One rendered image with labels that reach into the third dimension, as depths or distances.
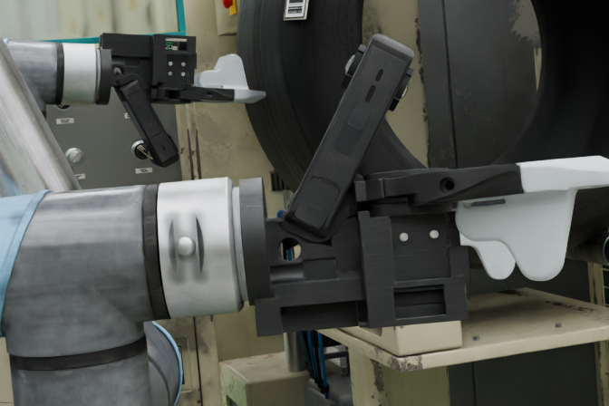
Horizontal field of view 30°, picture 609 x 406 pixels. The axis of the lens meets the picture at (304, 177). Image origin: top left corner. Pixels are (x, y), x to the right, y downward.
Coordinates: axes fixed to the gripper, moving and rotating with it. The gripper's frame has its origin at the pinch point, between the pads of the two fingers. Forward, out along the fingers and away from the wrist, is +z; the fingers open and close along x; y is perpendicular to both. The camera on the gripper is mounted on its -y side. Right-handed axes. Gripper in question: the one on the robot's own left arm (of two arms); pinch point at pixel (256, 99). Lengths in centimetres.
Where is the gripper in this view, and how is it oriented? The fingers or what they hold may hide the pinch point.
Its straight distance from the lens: 144.6
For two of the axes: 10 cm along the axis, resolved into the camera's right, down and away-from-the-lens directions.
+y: 0.3, -10.0, -0.2
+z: 9.6, 0.2, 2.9
